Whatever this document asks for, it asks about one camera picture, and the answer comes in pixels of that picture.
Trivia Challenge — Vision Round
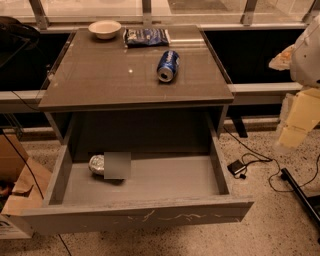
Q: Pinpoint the grey cabinet with glossy top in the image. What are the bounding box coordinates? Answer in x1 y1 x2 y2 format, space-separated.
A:
38 25 235 148

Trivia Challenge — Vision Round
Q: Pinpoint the black cable on floor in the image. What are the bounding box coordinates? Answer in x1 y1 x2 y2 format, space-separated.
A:
222 125 320 194

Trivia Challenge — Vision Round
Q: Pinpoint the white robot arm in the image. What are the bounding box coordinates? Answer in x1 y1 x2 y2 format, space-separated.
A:
269 16 320 152

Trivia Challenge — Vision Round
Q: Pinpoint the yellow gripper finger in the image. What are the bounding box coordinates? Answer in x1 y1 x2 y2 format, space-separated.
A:
279 93 295 124
277 88 320 149

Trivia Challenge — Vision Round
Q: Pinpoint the blue chip bag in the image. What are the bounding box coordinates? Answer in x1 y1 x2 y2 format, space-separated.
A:
123 28 170 47

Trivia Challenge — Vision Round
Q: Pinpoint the white bowl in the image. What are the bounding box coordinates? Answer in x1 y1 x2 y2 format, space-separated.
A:
88 20 121 40

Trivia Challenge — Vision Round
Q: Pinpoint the brown cardboard box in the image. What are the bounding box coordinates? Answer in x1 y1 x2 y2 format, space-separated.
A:
0 135 51 240

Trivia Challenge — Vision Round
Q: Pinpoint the black metal stand base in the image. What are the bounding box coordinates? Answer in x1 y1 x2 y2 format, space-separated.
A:
281 168 320 228

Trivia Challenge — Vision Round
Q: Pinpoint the metal window railing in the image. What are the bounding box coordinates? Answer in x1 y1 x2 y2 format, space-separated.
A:
0 0 320 34

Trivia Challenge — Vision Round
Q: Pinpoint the silver 7up can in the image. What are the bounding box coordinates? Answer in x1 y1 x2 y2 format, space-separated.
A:
88 155 104 175

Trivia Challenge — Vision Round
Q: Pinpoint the black chair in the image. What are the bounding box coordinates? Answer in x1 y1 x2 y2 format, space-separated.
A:
0 16 40 68

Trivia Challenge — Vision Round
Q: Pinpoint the black power adapter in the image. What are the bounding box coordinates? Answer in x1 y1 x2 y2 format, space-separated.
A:
227 160 245 175

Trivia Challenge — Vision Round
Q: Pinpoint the open grey top drawer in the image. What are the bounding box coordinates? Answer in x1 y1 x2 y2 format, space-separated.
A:
22 109 253 234

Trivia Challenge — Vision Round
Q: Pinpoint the blue pepsi can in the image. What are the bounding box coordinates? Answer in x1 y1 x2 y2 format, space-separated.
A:
157 50 180 83

